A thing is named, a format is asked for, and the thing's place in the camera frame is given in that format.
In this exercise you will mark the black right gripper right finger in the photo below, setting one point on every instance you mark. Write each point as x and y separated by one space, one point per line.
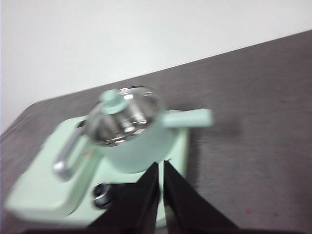
185 209

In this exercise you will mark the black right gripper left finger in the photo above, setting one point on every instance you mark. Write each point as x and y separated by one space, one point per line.
143 202

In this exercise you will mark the glass lid with green knob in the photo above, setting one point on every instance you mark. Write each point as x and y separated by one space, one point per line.
112 100

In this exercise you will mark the black control panel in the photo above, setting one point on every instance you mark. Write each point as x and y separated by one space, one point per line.
119 191

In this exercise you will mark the silver black control knob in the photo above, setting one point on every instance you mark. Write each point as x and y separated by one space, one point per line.
101 195

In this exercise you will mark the mint green cooker base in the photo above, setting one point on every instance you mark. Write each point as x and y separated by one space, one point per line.
175 151

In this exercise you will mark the mint green hinged grill cover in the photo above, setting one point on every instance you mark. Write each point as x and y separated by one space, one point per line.
48 190

